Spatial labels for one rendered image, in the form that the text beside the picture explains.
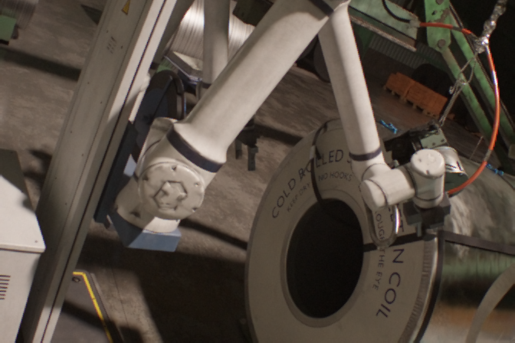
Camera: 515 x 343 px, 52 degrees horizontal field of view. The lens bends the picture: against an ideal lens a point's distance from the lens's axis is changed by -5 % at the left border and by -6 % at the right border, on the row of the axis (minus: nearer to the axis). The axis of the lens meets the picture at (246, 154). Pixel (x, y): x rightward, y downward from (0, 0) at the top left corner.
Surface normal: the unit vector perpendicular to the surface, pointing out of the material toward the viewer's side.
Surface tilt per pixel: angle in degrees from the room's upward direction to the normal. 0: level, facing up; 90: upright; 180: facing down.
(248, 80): 87
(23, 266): 90
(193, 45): 94
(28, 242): 0
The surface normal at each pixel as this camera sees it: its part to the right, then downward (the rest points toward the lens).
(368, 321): -0.84, -0.23
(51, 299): 0.47, 0.46
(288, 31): 0.02, 0.28
